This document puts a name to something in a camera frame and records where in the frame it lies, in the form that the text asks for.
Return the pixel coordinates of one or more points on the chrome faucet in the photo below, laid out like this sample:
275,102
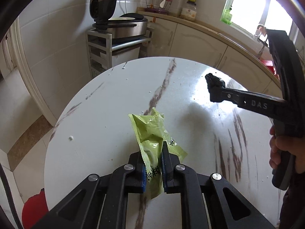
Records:
261,28

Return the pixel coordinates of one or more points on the window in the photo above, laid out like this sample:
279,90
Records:
250,4

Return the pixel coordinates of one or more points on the red stool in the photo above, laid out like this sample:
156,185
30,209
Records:
33,207

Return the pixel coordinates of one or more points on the light green snack wrapper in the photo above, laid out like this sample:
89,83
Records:
147,133

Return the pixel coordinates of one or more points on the silver electric baking pan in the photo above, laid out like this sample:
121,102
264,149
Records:
133,27

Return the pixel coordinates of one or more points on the large clear jar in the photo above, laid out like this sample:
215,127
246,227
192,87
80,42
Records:
188,13

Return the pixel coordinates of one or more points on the black rice cooker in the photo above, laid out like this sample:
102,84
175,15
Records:
103,0

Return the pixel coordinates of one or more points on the green bottle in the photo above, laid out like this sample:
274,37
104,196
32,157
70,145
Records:
226,16

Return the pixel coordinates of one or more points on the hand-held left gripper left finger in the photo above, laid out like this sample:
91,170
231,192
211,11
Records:
143,179

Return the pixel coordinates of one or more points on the red basin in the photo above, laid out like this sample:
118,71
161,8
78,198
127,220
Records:
268,64

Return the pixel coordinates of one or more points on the person's right forearm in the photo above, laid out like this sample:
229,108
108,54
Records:
293,200

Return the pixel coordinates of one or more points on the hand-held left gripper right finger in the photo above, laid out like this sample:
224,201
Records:
163,169

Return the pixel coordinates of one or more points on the white door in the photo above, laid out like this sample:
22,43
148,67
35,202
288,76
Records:
6,57

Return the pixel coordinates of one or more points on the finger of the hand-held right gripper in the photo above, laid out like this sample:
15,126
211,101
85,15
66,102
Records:
252,103

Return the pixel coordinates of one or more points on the grey shelf cart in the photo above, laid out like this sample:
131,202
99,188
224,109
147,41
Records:
100,52

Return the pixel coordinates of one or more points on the person's right hand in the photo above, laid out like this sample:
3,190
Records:
297,148

